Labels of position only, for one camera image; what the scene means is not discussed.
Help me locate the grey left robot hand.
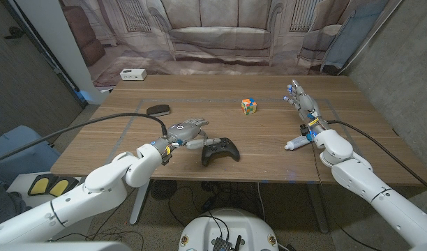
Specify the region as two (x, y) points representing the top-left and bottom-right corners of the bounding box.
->
(163, 118), (223, 151)

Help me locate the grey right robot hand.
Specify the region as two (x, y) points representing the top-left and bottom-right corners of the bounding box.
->
(283, 79), (329, 135)

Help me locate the black game controller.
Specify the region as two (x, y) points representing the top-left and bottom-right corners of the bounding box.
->
(200, 137), (241, 167)

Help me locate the black eraser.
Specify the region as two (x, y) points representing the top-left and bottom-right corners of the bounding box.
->
(146, 104), (172, 117)

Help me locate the white toothpaste tube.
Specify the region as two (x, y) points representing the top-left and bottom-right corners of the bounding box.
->
(283, 135), (312, 151)

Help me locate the multicolour rubik's cube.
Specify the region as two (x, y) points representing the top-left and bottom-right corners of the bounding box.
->
(241, 98), (257, 116)

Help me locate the black round fan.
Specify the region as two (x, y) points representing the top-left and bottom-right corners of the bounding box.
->
(150, 179), (179, 201)

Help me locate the white power box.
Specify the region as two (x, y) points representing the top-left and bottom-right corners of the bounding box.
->
(119, 68), (148, 82)

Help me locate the white table leg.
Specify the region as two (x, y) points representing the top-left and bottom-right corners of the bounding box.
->
(307, 183), (330, 234)
(128, 179), (151, 226)

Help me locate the printed sofa room backdrop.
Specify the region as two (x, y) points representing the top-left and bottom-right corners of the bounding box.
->
(58, 0), (403, 89)

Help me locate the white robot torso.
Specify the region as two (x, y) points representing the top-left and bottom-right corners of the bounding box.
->
(178, 208), (280, 251)

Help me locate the black antenna module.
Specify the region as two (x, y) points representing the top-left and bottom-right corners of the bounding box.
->
(211, 235), (243, 251)

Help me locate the black yellow foot pedal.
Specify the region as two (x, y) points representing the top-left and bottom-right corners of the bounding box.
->
(27, 174), (80, 198)

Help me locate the blue plastic bin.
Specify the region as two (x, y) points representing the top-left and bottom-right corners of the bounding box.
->
(0, 125), (61, 175)

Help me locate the person in blue jeans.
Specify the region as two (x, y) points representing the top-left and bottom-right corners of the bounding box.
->
(0, 170), (30, 228)

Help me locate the thin black right arm wire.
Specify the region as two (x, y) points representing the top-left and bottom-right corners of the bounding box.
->
(311, 144), (377, 251)

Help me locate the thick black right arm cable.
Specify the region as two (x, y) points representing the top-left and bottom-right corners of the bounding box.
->
(327, 119), (427, 196)

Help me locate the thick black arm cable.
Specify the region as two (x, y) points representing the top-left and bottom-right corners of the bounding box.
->
(0, 112), (169, 165)
(327, 119), (427, 196)

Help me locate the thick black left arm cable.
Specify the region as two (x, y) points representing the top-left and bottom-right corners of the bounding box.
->
(0, 112), (169, 165)

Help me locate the black door handle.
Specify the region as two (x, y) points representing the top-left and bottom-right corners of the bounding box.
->
(3, 26), (26, 40)

